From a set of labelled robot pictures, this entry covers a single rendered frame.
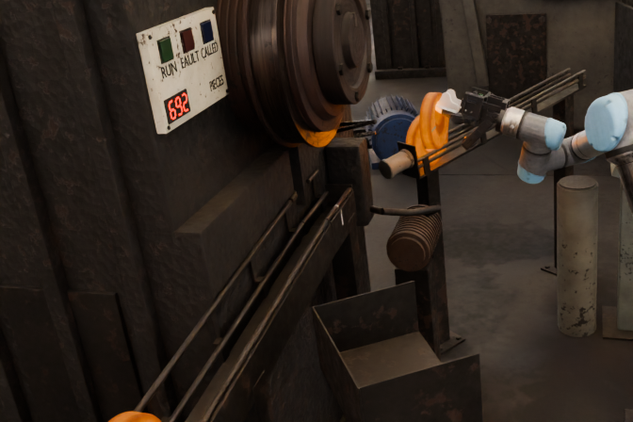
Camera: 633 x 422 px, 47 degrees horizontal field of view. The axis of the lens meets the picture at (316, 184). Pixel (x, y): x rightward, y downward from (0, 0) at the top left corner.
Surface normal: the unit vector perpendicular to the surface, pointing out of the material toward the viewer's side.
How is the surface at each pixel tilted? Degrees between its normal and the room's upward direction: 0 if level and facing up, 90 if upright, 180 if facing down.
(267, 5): 60
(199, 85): 90
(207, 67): 90
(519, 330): 0
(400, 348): 5
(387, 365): 5
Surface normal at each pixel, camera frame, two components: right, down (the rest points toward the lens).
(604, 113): -0.96, 0.10
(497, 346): -0.12, -0.92
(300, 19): 0.11, -0.06
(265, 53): -0.34, 0.25
